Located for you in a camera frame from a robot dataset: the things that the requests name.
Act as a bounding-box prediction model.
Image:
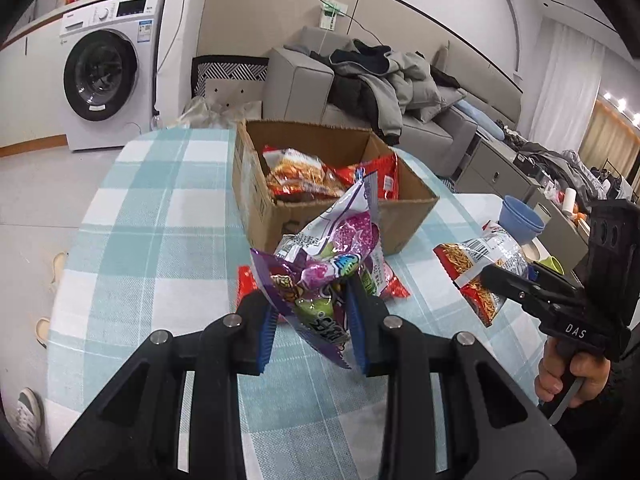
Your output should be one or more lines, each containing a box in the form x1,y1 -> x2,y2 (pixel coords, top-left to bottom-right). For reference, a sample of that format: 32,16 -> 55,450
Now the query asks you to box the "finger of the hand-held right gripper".
528,261 -> 584,304
480,263 -> 557,319

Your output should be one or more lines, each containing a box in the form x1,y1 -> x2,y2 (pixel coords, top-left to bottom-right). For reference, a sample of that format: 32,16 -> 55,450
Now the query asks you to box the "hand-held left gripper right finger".
342,277 -> 578,480

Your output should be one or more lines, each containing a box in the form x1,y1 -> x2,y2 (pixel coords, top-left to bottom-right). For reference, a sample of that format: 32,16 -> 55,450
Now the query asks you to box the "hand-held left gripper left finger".
47,287 -> 281,480

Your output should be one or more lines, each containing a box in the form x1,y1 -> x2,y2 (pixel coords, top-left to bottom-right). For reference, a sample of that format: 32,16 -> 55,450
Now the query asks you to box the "noodle snack bag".
433,221 -> 531,328
262,146 -> 346,203

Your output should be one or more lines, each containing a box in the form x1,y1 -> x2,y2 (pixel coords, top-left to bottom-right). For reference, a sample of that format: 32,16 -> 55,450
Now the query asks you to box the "dark purple snack bag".
250,247 -> 363,371

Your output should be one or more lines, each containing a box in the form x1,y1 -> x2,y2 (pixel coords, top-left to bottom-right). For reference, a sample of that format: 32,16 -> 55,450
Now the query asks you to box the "red cookie bag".
236,265 -> 412,306

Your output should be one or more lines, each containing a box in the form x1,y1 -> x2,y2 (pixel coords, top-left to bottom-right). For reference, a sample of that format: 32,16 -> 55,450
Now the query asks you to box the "light purple snack bag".
277,170 -> 396,301

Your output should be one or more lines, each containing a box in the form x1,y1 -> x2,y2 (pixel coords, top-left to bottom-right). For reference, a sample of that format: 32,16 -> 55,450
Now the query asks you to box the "brown cardboard box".
232,119 -> 441,256

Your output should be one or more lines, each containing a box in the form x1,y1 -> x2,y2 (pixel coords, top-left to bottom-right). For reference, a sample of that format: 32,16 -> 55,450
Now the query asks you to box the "red ring snack bag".
335,152 -> 401,201

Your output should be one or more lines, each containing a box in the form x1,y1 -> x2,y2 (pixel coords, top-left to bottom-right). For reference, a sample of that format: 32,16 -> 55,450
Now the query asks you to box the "person's right forearm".
555,357 -> 640,456

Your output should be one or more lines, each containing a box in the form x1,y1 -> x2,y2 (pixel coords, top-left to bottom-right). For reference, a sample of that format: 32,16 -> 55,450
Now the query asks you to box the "person's right hand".
534,332 -> 613,408

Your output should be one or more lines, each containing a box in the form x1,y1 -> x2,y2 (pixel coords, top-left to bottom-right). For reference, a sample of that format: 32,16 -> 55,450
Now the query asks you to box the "blue bowl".
501,195 -> 547,246

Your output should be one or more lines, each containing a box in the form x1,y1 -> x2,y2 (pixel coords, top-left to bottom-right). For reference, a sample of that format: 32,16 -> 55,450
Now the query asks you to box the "grey low cabinet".
457,135 -> 591,271

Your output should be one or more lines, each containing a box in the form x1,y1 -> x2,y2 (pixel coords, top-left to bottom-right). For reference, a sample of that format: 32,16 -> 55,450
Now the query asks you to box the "pile of dark clothes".
515,140 -> 608,201

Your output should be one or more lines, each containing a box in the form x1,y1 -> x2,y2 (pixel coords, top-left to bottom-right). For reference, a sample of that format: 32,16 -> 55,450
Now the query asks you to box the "beige curtain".
582,100 -> 640,186

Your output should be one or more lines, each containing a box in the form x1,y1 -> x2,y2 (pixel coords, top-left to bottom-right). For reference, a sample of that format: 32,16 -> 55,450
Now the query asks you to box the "checked tablecloth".
45,127 -> 546,480

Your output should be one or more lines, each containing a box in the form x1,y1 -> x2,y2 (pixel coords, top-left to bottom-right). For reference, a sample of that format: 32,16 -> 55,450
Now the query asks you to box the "light blue pillow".
455,99 -> 506,141

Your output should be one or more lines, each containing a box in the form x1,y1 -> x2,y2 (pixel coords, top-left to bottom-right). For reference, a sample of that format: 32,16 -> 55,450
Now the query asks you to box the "white curtain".
525,17 -> 603,153

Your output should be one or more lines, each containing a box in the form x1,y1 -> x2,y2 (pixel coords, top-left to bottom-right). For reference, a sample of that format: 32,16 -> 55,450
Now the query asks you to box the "grey jacket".
370,50 -> 468,146

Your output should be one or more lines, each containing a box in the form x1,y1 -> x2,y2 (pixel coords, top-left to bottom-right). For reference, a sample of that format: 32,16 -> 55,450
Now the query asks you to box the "clear plastic bag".
177,96 -> 263,129

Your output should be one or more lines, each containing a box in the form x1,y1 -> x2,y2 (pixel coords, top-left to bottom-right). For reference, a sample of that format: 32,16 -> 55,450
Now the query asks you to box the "black jacket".
310,39 -> 401,133

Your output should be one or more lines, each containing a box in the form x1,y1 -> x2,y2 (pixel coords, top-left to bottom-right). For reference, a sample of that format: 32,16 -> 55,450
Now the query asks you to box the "grey sofa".
262,27 -> 523,176

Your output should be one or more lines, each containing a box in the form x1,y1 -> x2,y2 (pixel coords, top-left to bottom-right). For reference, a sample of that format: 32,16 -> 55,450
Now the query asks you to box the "white sneaker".
7,387 -> 46,456

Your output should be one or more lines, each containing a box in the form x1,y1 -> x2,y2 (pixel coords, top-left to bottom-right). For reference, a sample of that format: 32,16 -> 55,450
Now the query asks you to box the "white washing machine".
59,0 -> 167,152

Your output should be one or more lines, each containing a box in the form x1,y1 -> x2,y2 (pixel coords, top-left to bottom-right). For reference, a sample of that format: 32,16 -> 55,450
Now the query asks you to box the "white counter cabinet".
0,7 -> 68,156

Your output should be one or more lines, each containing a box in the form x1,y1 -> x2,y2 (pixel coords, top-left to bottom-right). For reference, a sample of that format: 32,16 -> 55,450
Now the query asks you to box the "white wall socket strip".
318,0 -> 348,31

